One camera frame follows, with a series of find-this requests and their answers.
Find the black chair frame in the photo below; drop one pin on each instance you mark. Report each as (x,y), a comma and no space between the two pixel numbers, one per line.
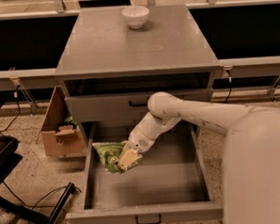
(39,180)

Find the open grey lower drawer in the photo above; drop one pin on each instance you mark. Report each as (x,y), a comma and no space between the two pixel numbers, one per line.
(171,181)

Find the black lower drawer handle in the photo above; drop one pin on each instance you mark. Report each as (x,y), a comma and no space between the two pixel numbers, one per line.
(153,219)

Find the black upper drawer handle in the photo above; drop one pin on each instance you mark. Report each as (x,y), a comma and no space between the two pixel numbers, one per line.
(137,104)

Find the closed grey upper drawer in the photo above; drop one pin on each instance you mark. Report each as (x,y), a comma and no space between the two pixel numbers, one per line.
(107,107)

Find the brown cardboard box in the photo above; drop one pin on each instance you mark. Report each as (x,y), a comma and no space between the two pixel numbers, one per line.
(59,135)

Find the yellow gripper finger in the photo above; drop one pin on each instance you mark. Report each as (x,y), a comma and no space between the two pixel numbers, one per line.
(129,159)

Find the grey drawer cabinet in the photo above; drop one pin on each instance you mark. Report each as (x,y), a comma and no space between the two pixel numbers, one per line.
(105,56)

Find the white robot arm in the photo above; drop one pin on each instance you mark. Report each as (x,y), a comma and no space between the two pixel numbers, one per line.
(251,154)

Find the white ceramic bowl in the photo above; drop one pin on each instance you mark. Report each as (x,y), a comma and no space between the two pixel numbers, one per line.
(135,16)

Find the black drawer handle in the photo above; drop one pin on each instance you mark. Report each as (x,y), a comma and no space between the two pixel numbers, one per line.
(153,219)
(137,104)

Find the green jalapeno chip bag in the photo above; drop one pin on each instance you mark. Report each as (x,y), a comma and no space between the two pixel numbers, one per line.
(109,153)

